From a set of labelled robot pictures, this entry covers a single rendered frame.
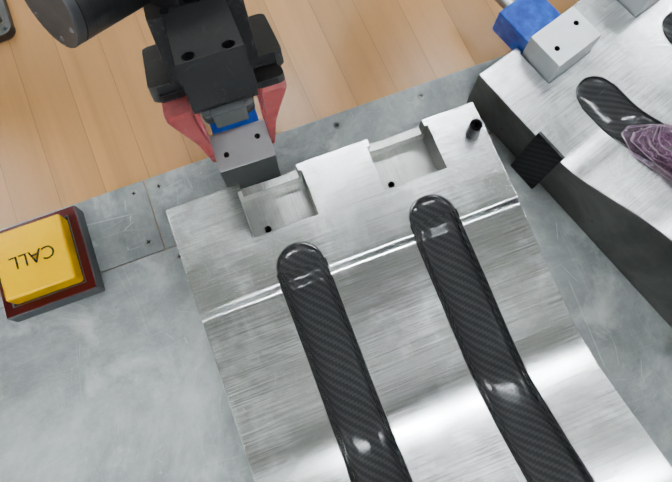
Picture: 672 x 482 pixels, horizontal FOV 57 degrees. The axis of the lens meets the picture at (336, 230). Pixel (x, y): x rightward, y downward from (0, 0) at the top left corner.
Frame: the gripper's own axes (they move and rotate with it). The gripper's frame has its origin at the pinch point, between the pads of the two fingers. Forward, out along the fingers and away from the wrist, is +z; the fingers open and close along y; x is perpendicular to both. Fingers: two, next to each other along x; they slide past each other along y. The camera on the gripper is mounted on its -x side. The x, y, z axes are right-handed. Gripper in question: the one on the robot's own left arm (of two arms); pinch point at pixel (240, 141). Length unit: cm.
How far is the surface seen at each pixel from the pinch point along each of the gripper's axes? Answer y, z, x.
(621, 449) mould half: 17.4, 9.9, -31.7
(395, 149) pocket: 12.1, 1.3, -5.9
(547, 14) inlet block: 29.2, -2.9, 0.2
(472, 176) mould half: 16.4, 1.5, -11.6
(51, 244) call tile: -17.9, 2.4, -2.5
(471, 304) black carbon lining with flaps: 12.7, 7.0, -19.1
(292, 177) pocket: 3.1, 0.3, -6.4
